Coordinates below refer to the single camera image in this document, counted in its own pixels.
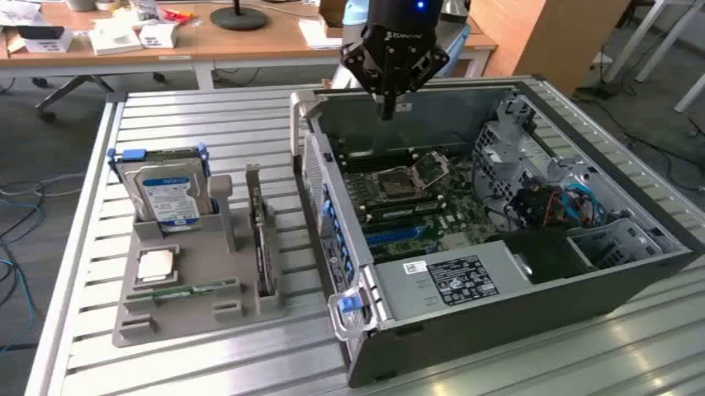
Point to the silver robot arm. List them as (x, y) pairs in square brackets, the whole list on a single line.
[(458, 43)]

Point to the silver CPU chip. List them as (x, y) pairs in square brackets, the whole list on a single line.
[(155, 266)]

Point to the red and yellow packet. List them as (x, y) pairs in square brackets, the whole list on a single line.
[(176, 16)]

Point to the black graphics card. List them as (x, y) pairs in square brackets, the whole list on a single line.
[(264, 247)]

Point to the hard disk with blue bracket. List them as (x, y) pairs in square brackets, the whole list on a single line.
[(164, 198)]

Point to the silver chipset heatsink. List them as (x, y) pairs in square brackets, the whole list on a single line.
[(455, 241)]

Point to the black lamp base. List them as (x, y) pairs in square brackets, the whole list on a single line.
[(237, 20)]

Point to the open white foam box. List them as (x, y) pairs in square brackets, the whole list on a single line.
[(115, 41)]

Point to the wooden desk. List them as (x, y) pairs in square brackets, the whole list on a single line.
[(247, 41), (83, 58)]

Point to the brown cardboard box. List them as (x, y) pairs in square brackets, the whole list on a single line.
[(330, 12)]

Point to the blue expansion slot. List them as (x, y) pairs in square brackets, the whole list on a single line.
[(396, 237)]

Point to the crumpled white paper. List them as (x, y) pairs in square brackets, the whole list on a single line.
[(18, 16)]

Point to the tall perforated drive cage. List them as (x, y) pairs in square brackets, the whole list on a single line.
[(506, 165)]

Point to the white paper stack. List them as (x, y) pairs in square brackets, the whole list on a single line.
[(319, 35)]

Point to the metal socket cover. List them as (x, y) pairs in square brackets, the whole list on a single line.
[(428, 169)]

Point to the black open PC case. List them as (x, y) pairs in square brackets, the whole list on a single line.
[(495, 330)]

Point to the white box with label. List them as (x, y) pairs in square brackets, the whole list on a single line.
[(159, 37)]

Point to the small grey disk bay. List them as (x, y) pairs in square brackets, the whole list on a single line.
[(611, 243)]

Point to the CPU socket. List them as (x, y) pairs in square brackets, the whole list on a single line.
[(394, 187)]

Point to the blue case latch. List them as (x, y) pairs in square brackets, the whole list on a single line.
[(347, 306)]

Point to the RAM stick with white label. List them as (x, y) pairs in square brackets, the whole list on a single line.
[(402, 211)]

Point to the wooden cabinet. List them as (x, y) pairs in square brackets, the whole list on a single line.
[(550, 37)]

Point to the green loose RAM stick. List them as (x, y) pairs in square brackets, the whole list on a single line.
[(181, 288)]

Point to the tape roll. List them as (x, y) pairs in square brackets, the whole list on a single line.
[(104, 5)]

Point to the grey parts rack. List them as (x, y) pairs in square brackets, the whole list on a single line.
[(203, 268)]

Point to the grey power supply unit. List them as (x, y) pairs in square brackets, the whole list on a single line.
[(407, 297)]

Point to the white table frame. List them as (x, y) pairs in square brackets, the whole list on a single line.
[(646, 71)]

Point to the white box with black lid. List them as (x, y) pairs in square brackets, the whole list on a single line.
[(46, 41)]

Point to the grey cup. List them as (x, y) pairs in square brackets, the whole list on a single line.
[(79, 5)]

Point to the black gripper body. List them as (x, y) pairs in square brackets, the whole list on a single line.
[(402, 41)]

